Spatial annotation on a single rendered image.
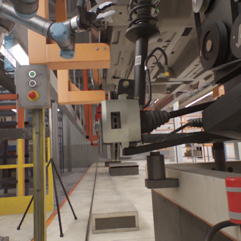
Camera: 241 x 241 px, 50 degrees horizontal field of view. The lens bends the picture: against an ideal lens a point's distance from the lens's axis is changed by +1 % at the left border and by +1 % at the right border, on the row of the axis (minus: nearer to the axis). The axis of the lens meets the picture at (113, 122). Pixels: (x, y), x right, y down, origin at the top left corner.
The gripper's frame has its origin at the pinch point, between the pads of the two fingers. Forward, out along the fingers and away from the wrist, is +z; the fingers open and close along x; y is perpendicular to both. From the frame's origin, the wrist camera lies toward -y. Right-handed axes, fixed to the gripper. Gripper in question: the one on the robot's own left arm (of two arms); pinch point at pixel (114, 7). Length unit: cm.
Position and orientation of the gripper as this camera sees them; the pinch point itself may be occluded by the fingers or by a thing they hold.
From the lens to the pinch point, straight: 124.5
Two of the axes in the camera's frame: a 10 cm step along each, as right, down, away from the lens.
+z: 8.0, -0.4, -6.0
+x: -1.7, 9.4, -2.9
